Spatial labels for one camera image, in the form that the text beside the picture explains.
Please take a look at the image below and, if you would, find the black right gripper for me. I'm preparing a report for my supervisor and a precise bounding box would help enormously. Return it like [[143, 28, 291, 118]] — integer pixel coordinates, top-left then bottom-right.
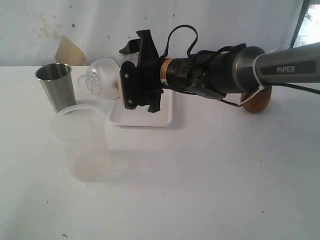
[[119, 29, 164, 113]]

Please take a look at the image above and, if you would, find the clear plastic shaker lid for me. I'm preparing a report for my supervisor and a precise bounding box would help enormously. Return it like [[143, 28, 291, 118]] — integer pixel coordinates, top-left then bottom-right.
[[78, 57, 120, 100]]

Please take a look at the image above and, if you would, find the stainless steel cup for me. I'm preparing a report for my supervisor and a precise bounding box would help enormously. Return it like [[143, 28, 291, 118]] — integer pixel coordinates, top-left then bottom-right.
[[35, 63, 76, 113]]

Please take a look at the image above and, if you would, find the brown wooden cup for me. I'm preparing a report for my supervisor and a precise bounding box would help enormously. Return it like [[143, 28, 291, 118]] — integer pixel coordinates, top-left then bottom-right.
[[242, 86, 272, 114]]

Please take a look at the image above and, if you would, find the clear plastic shaker body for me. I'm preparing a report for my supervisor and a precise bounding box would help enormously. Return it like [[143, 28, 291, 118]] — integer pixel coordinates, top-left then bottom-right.
[[107, 52, 138, 92]]

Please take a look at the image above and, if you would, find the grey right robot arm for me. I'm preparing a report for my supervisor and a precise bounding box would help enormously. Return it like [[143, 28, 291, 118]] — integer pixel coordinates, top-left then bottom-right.
[[119, 30, 320, 113]]

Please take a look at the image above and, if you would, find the white rectangular tray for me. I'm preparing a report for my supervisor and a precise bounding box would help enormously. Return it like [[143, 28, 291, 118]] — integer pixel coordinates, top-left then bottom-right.
[[109, 89, 173, 127]]

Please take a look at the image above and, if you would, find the translucent plastic deli container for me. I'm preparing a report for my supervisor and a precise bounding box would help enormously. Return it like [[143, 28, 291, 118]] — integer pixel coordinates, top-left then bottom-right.
[[50, 104, 116, 183]]

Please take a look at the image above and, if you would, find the dark window frame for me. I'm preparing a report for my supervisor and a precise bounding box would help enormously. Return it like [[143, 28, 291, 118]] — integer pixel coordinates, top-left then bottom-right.
[[289, 0, 311, 48]]

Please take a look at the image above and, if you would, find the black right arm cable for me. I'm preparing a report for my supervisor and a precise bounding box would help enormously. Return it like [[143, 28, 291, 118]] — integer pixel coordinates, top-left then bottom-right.
[[159, 24, 320, 108]]

